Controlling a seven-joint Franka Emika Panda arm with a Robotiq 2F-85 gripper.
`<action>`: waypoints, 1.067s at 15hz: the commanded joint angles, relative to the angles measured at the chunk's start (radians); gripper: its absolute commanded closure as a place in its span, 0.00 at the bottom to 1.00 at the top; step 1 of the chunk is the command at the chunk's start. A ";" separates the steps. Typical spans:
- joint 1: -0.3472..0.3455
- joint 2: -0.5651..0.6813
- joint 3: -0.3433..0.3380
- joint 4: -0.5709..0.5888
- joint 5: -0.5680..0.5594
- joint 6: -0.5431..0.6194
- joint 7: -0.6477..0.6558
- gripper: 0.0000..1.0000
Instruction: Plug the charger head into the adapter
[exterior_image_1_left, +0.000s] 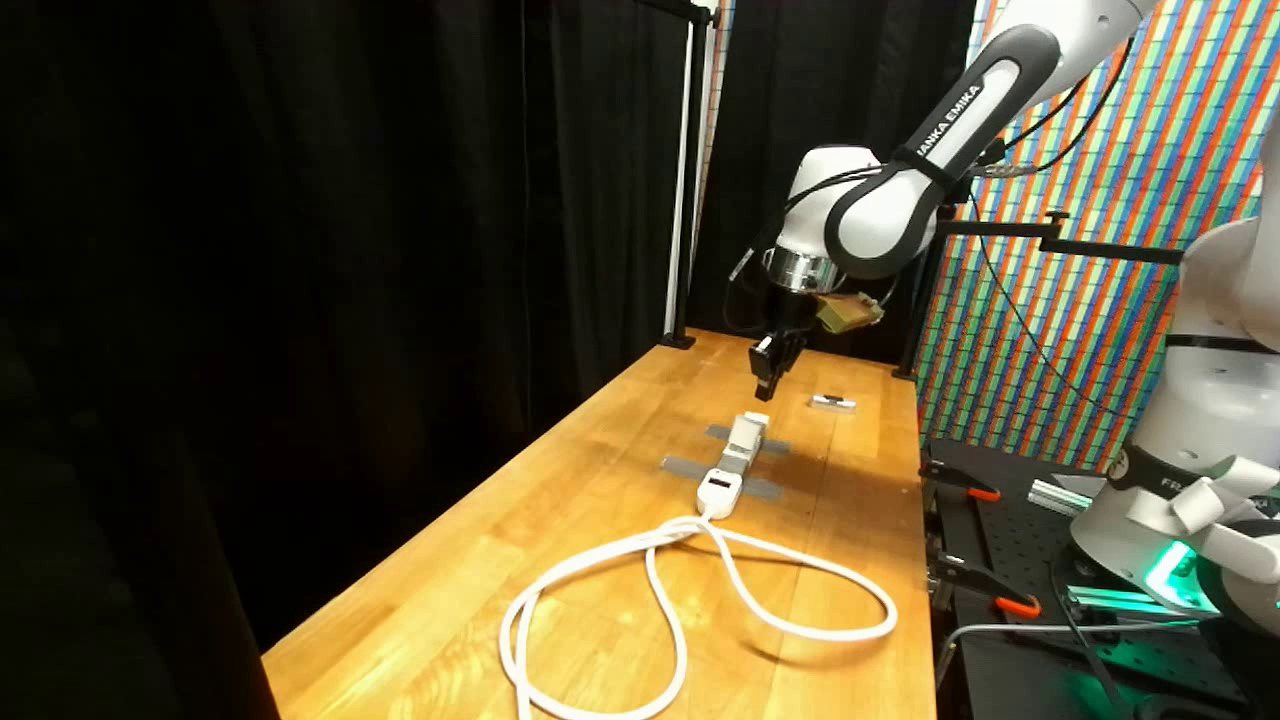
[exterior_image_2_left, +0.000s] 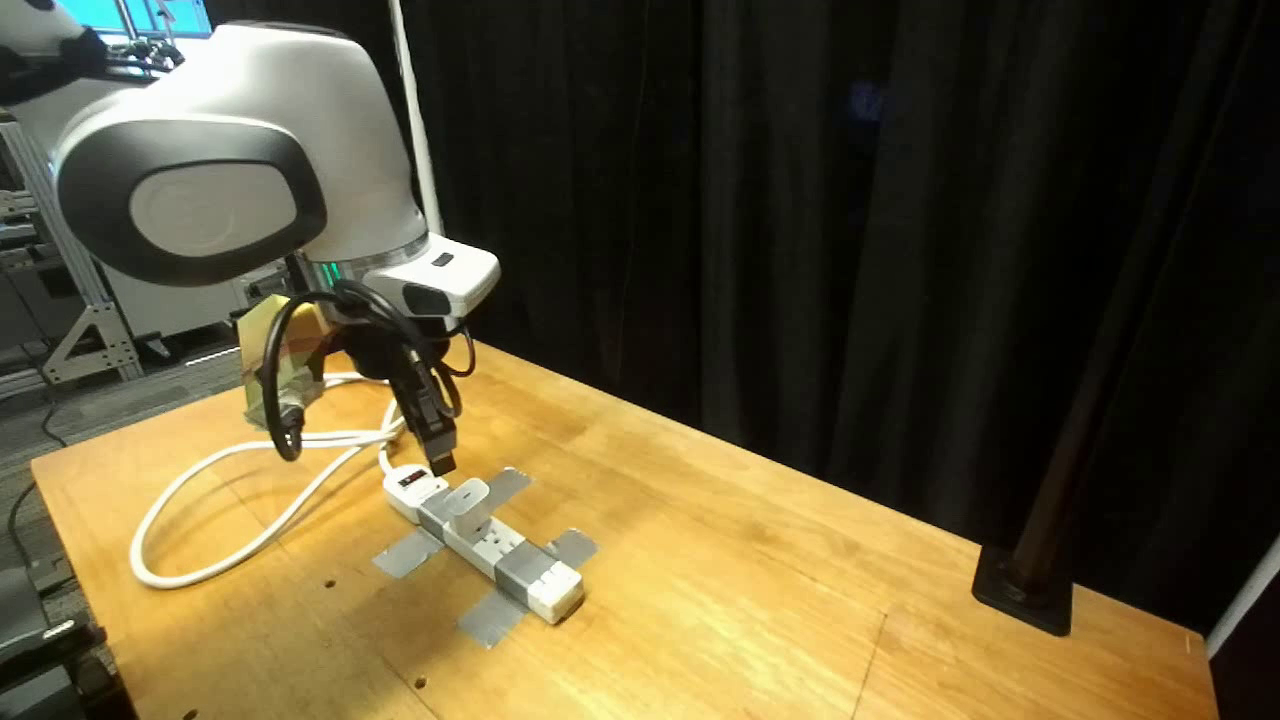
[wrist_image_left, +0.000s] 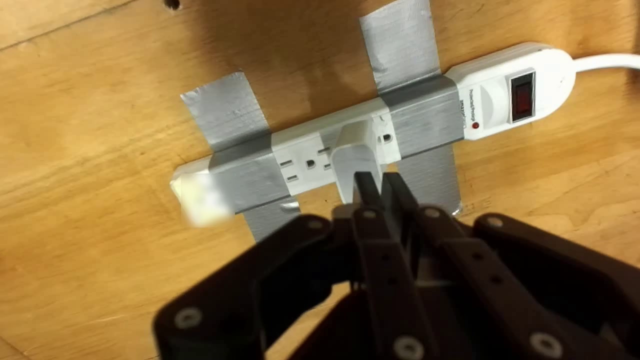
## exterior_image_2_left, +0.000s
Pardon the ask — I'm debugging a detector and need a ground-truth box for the white stand pole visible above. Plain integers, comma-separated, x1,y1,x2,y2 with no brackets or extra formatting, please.
385,0,448,239
1205,535,1280,666

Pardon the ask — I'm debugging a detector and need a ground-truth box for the black stand base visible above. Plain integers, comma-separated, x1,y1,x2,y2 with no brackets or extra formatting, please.
967,535,1079,640

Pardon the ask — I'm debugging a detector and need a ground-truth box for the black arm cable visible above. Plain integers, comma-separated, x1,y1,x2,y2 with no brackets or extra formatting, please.
254,279,479,469

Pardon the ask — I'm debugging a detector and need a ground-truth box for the white charger head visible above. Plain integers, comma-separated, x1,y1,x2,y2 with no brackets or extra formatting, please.
422,480,495,541

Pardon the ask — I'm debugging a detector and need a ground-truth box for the grey metal frame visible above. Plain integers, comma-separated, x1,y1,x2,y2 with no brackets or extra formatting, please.
0,111,150,392

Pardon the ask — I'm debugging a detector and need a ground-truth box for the black curtain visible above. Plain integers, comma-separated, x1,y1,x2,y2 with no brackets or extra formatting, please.
205,0,1280,635

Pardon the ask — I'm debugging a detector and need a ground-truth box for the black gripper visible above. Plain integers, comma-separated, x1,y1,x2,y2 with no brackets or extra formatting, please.
331,279,465,480

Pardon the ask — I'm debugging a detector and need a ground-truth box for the white power strip cable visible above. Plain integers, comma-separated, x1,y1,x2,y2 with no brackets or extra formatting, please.
125,367,413,598

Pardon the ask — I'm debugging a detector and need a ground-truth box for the white power strip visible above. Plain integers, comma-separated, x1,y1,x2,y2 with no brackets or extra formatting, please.
368,465,534,586
381,465,593,630

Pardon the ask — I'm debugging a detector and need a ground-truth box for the grey duct tape strip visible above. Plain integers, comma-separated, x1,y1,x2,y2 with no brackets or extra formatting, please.
455,528,605,655

